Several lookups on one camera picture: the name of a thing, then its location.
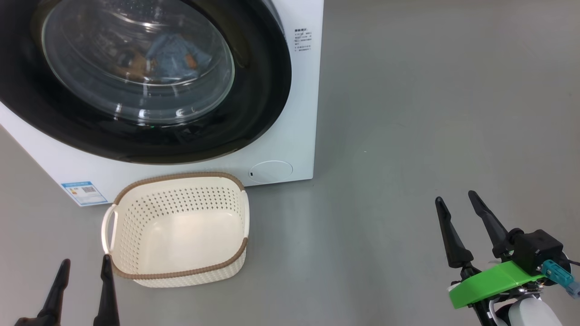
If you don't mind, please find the light blue patterned garment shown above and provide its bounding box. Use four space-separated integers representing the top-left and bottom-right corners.
145 32 213 84

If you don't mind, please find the round white filter cover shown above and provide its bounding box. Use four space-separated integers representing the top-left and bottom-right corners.
248 160 294 184

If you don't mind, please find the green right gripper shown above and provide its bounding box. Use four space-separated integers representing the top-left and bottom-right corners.
435 190 546 311

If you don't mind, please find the teal cable connector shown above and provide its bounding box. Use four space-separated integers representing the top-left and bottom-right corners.
541 259 580 299

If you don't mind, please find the cream perforated laundry basket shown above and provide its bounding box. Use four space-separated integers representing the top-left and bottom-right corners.
101 171 251 288

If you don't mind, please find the blue energy label sticker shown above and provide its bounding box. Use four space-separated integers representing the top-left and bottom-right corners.
61 181 108 206

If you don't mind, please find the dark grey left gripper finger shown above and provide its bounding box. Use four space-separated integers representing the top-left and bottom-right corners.
93 254 121 326
16 259 71 326

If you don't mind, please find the small black text label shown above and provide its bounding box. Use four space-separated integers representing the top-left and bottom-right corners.
294 29 313 52

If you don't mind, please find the black round glass door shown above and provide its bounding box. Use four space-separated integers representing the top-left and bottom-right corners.
0 0 293 165

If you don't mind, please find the white front-load washing machine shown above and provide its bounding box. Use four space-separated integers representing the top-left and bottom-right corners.
0 0 324 207

